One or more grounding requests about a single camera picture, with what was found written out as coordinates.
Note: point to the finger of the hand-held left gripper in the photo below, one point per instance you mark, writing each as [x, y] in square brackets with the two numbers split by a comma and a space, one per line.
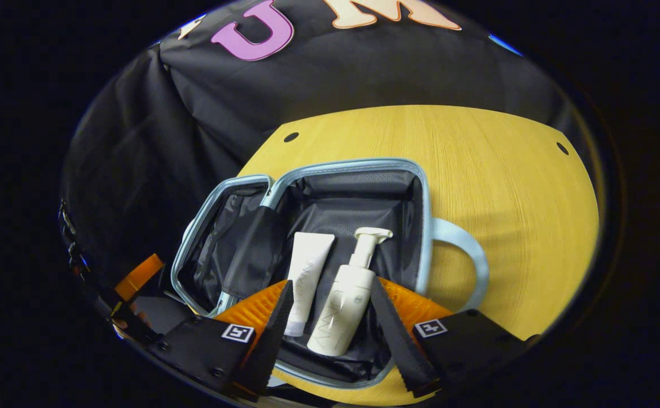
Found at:
[140, 277]

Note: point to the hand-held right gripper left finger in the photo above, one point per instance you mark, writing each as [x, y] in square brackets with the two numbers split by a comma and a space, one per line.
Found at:
[270, 345]

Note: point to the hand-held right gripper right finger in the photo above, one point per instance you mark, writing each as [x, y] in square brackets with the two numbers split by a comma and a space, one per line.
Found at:
[398, 345]

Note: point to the white pump bottle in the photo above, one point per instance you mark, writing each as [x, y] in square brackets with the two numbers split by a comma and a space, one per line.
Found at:
[344, 306]

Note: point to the white squeeze tube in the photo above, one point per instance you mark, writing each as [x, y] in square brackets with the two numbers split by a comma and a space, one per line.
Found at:
[310, 260]

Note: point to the light blue suitcase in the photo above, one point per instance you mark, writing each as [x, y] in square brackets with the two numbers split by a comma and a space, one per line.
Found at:
[352, 198]

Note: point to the black backdrop cloth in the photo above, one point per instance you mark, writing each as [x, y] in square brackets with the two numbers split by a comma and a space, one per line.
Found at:
[194, 113]

